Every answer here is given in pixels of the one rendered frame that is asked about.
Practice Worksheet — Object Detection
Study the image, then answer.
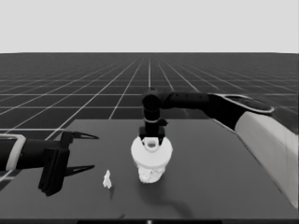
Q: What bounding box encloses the large thick white disc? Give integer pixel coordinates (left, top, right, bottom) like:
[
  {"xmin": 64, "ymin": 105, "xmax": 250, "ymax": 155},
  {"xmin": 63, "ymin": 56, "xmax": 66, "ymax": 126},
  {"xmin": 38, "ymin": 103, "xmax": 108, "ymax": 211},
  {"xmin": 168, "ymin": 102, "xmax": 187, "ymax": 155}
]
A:
[{"xmin": 130, "ymin": 135, "xmax": 174, "ymax": 171}]

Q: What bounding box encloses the small white T-shaped piece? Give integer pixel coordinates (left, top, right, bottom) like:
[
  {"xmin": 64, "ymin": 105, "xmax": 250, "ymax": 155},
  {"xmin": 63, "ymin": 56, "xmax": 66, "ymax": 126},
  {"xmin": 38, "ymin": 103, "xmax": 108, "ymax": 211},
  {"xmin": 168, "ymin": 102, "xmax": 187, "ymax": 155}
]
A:
[{"xmin": 102, "ymin": 169, "xmax": 112, "ymax": 190}]

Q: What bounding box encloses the white round pinned carrier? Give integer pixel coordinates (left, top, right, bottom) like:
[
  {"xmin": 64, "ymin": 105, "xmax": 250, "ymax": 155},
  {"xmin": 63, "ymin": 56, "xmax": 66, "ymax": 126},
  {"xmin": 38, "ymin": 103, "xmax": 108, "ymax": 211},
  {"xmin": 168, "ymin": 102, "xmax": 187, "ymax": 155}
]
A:
[{"xmin": 137, "ymin": 164, "xmax": 166, "ymax": 185}]

